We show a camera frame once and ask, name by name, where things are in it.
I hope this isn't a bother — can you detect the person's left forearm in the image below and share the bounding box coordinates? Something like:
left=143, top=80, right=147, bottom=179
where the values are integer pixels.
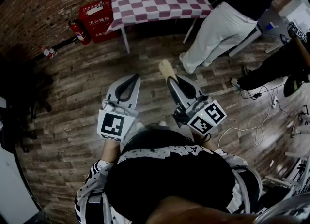
left=100, top=138, right=122, bottom=164

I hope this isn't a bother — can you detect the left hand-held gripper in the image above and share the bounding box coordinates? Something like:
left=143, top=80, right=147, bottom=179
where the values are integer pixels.
left=97, top=74, right=141, bottom=143

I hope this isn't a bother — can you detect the pink white checkered tablecloth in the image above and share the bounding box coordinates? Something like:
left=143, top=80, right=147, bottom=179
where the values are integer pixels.
left=106, top=0, right=214, bottom=34

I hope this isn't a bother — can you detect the white floor cable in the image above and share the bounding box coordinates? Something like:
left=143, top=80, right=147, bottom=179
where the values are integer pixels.
left=217, top=86, right=289, bottom=148

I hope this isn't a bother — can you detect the grey white desk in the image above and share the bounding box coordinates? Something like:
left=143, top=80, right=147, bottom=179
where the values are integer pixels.
left=229, top=0, right=310, bottom=57

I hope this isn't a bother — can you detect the white table leg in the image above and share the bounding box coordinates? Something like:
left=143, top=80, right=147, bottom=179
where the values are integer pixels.
left=120, top=26, right=131, bottom=54
left=183, top=17, right=198, bottom=44

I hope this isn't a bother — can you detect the person's right forearm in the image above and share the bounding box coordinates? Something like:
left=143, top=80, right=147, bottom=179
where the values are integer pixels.
left=192, top=132, right=218, bottom=152

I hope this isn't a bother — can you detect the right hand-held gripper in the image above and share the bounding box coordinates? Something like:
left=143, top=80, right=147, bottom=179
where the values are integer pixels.
left=167, top=74, right=228, bottom=136

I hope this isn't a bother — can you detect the red fire extinguisher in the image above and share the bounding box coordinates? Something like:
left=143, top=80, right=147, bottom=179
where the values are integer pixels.
left=68, top=19, right=92, bottom=46

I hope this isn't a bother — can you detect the person's black star-print shirt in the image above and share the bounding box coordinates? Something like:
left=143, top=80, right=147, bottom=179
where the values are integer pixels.
left=75, top=121, right=264, bottom=224

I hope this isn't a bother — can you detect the red fire extinguisher box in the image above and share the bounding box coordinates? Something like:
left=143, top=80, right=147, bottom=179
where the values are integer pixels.
left=79, top=0, right=121, bottom=44

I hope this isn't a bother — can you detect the white phone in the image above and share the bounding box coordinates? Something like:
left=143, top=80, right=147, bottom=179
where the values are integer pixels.
left=86, top=4, right=104, bottom=16

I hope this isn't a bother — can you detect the black floor pipe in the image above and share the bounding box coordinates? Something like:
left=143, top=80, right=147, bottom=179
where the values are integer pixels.
left=31, top=36, right=79, bottom=61

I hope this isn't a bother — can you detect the black wheeled chair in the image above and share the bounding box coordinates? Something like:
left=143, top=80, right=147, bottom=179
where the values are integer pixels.
left=0, top=56, right=54, bottom=153

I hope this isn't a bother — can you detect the black floor cable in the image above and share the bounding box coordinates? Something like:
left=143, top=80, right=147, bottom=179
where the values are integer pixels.
left=239, top=86, right=286, bottom=100

